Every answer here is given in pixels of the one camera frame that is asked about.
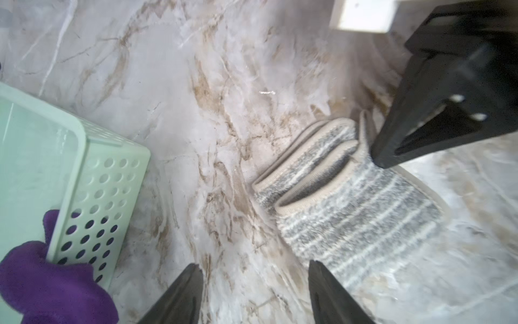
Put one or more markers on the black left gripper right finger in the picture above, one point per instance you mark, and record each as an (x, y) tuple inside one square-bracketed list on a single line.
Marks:
[(331, 303)]

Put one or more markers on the purple cloth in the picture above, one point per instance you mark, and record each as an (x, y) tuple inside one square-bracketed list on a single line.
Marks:
[(48, 293)]

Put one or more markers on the mint green plastic basket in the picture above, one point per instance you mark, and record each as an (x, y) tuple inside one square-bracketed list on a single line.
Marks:
[(54, 160)]

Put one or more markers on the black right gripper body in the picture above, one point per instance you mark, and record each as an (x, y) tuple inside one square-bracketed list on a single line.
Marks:
[(459, 29)]

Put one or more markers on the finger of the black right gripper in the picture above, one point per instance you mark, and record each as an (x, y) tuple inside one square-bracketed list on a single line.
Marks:
[(445, 101)]

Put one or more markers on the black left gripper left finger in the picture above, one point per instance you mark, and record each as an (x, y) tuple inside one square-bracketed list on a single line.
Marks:
[(181, 302)]

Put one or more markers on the grey striped dishcloth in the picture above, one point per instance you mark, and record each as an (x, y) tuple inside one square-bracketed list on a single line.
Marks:
[(332, 204)]

